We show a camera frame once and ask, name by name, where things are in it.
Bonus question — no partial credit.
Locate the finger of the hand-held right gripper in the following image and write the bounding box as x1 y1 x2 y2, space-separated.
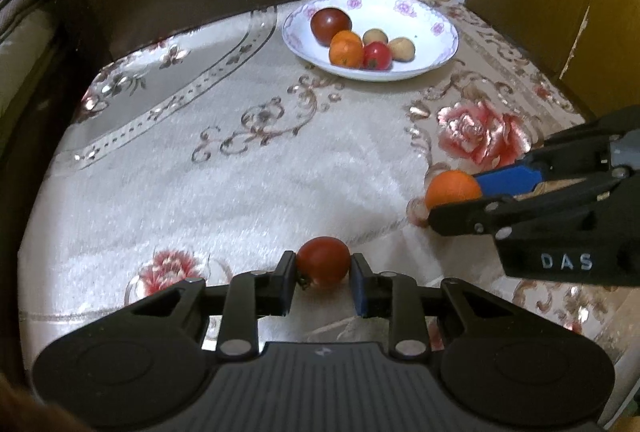
429 175 631 238
474 105 640 196

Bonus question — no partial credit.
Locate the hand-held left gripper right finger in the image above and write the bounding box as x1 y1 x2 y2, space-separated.
350 253 506 360

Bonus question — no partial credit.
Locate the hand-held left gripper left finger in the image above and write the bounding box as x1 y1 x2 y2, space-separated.
127 251 299 358

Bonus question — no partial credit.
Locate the large orange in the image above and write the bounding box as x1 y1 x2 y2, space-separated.
425 169 483 213

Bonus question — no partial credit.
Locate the dark red tomato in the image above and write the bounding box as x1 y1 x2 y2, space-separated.
296 236 352 289
310 7 352 44

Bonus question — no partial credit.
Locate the white floral bowl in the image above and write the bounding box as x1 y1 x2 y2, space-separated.
281 0 460 82

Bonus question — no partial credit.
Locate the bright red tomato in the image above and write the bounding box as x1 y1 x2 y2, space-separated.
362 41 393 72

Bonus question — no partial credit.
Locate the small orange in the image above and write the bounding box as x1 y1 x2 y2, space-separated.
328 30 364 68

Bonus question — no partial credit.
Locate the floral cream tablecloth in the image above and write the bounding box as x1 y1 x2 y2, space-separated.
17 0 640 413

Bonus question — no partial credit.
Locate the grey patterned mattress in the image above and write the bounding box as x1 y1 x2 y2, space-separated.
0 0 66 153

